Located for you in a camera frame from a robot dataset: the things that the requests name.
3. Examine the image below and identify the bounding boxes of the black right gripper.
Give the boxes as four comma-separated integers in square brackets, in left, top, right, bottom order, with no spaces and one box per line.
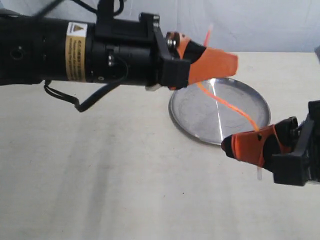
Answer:
[221,100,320,187]

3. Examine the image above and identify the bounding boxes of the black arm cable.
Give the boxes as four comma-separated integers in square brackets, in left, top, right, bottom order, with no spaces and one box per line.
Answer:
[29,0,131,113]

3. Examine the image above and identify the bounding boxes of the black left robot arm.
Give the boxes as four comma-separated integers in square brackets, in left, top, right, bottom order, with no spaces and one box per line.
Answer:
[0,10,238,90]

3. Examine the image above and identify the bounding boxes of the round silver metal plate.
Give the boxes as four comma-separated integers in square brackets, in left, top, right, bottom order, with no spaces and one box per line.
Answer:
[168,78,271,145]

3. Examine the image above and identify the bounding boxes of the white backdrop cloth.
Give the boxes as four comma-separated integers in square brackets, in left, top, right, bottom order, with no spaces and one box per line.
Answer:
[0,0,320,53]

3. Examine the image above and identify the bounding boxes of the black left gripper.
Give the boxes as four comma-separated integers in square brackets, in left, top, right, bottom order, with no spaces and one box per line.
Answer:
[86,12,239,91]

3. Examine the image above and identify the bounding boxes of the orange glow stick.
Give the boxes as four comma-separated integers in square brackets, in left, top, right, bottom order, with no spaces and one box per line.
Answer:
[196,23,263,181]

